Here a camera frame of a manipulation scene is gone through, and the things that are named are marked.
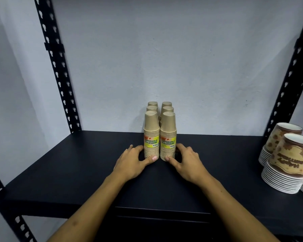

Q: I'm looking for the person's left hand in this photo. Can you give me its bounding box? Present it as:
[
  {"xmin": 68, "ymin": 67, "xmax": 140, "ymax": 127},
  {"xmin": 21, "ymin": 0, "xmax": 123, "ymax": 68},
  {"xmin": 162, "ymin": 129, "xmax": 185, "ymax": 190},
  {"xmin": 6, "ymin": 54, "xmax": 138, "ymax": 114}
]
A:
[{"xmin": 113, "ymin": 145, "xmax": 159, "ymax": 183}]

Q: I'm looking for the person's right hand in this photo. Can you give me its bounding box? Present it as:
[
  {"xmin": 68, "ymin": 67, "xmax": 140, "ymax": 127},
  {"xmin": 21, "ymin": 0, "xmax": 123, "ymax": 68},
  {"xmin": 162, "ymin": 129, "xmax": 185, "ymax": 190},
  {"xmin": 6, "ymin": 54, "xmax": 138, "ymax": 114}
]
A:
[{"xmin": 165, "ymin": 144, "xmax": 212, "ymax": 187}]

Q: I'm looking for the yellow-labelled brown cup stack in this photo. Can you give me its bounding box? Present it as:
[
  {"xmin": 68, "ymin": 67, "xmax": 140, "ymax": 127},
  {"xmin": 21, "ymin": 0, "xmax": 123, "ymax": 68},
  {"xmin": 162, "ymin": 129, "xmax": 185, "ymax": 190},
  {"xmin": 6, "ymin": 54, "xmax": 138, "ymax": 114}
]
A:
[
  {"xmin": 160, "ymin": 111, "xmax": 177, "ymax": 162},
  {"xmin": 143, "ymin": 110, "xmax": 160, "ymax": 159}
]

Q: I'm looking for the person's left forearm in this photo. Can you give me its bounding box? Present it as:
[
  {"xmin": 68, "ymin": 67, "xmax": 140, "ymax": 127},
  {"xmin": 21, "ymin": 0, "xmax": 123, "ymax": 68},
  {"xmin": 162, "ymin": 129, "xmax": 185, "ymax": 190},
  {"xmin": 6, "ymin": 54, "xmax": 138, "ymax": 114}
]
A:
[{"xmin": 47, "ymin": 174, "xmax": 122, "ymax": 242}]

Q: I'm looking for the person's right forearm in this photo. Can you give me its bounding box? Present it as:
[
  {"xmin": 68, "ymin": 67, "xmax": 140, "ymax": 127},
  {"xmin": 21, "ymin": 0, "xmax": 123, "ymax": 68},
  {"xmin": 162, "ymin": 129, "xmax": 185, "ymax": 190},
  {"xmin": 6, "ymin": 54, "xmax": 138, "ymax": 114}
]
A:
[{"xmin": 198, "ymin": 177, "xmax": 281, "ymax": 242}]

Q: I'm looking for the cluster of brown paper cups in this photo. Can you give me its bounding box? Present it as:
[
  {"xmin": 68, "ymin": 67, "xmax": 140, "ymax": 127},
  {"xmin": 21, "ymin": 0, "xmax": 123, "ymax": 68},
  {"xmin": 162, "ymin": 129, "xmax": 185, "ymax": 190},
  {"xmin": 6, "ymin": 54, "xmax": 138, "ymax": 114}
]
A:
[{"xmin": 146, "ymin": 101, "xmax": 174, "ymax": 124}]

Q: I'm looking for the black metal shelf board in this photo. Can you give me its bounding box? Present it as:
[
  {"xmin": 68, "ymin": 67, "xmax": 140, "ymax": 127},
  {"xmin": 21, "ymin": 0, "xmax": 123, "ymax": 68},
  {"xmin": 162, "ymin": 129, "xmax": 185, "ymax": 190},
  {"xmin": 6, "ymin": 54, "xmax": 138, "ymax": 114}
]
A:
[{"xmin": 3, "ymin": 130, "xmax": 303, "ymax": 237}]

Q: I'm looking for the brown printed paper bowl stack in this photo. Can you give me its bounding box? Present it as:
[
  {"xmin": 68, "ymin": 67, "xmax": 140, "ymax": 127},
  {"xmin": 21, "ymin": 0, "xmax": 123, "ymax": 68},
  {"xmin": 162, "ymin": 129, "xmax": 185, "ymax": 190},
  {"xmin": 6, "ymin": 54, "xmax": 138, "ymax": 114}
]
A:
[
  {"xmin": 258, "ymin": 122, "xmax": 303, "ymax": 167},
  {"xmin": 261, "ymin": 133, "xmax": 303, "ymax": 194}
]

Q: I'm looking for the black perforated shelf upright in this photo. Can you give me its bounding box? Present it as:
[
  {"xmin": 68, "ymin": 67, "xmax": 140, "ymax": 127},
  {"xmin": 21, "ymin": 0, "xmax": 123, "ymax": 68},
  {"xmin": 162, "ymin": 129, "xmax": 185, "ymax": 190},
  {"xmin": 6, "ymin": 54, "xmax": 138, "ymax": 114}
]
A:
[
  {"xmin": 34, "ymin": 0, "xmax": 82, "ymax": 134},
  {"xmin": 0, "ymin": 163, "xmax": 37, "ymax": 242},
  {"xmin": 264, "ymin": 0, "xmax": 303, "ymax": 138}
]

